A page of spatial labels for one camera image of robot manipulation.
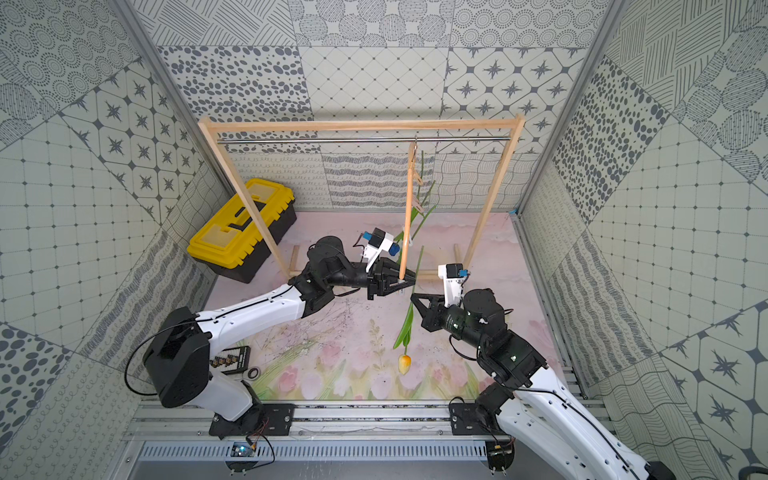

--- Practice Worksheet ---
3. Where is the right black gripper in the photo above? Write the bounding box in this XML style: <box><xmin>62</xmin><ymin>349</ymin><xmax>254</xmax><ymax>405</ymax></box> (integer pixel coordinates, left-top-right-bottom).
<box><xmin>411</xmin><ymin>293</ymin><xmax>487</xmax><ymax>354</ymax></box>

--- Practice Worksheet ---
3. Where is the yellow tulip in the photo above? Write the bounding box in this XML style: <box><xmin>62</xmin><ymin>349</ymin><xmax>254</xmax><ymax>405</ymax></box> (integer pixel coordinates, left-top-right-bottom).
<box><xmin>392</xmin><ymin>245</ymin><xmax>426</xmax><ymax>376</ymax></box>

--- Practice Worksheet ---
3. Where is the white tulip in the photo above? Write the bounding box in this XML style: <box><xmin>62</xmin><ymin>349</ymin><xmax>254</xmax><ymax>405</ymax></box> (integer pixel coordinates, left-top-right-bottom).
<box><xmin>409</xmin><ymin>153</ymin><xmax>436</xmax><ymax>240</ymax></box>

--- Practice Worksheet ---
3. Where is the wooden clothes hanger with clips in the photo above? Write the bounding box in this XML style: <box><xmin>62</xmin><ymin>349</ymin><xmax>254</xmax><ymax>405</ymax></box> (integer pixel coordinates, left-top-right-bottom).
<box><xmin>399</xmin><ymin>140</ymin><xmax>423</xmax><ymax>269</ymax></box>

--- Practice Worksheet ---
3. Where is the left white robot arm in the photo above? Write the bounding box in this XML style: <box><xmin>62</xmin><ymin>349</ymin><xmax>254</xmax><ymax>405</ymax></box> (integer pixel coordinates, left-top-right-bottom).
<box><xmin>139</xmin><ymin>236</ymin><xmax>416</xmax><ymax>422</ymax></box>

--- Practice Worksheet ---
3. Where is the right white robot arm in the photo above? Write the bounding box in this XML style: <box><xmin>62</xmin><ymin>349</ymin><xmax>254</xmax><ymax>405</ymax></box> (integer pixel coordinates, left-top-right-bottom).
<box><xmin>411</xmin><ymin>289</ymin><xmax>675</xmax><ymax>479</ymax></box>

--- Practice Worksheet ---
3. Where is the wooden clothes rack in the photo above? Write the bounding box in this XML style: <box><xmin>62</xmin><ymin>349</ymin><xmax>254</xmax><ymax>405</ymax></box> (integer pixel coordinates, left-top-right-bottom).
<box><xmin>198</xmin><ymin>115</ymin><xmax>525</xmax><ymax>277</ymax></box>

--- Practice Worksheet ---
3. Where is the floral pink table mat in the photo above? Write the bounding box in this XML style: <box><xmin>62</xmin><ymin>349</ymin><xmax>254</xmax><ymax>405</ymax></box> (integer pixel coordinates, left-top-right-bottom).
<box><xmin>179</xmin><ymin>211</ymin><xmax>567</xmax><ymax>401</ymax></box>

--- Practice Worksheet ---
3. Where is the right controller board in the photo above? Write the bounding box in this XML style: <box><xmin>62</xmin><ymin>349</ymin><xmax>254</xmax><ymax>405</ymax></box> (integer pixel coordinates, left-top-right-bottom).
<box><xmin>485</xmin><ymin>441</ymin><xmax>515</xmax><ymax>475</ymax></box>

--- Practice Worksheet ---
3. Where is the controller board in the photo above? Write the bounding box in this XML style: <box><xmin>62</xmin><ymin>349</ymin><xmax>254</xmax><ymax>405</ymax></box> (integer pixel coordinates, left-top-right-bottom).
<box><xmin>485</xmin><ymin>441</ymin><xmax>515</xmax><ymax>475</ymax></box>
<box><xmin>225</xmin><ymin>442</ymin><xmax>259</xmax><ymax>474</ymax></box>

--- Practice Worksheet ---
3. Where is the yellow black toolbox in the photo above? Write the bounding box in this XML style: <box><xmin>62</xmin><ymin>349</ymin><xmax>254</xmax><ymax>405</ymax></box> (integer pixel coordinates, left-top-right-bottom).
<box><xmin>187</xmin><ymin>178</ymin><xmax>297</xmax><ymax>283</ymax></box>

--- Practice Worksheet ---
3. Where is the small black parts box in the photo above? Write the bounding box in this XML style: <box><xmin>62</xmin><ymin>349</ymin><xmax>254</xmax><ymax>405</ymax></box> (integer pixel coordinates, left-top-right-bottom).
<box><xmin>209</xmin><ymin>346</ymin><xmax>251</xmax><ymax>375</ymax></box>

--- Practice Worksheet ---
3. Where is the left controller board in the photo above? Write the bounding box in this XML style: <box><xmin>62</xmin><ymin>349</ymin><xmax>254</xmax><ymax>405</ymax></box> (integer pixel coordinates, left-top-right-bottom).
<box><xmin>225</xmin><ymin>442</ymin><xmax>259</xmax><ymax>474</ymax></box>

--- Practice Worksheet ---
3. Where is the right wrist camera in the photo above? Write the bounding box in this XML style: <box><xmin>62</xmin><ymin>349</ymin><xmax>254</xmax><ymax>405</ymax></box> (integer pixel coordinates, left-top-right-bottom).
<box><xmin>437</xmin><ymin>263</ymin><xmax>469</xmax><ymax>307</ymax></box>

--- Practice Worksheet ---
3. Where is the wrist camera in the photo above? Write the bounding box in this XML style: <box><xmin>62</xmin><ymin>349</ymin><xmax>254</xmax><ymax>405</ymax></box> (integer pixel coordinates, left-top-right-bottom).
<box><xmin>437</xmin><ymin>263</ymin><xmax>469</xmax><ymax>307</ymax></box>
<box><xmin>362</xmin><ymin>228</ymin><xmax>400</xmax><ymax>272</ymax></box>

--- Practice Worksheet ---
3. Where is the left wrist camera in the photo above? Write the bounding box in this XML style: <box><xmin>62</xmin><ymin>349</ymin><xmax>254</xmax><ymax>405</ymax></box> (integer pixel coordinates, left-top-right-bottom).
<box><xmin>362</xmin><ymin>228</ymin><xmax>400</xmax><ymax>272</ymax></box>

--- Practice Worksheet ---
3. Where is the aluminium rail base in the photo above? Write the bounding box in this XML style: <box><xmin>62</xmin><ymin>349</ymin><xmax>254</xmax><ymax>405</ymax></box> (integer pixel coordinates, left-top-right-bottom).
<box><xmin>126</xmin><ymin>399</ymin><xmax>473</xmax><ymax>440</ymax></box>

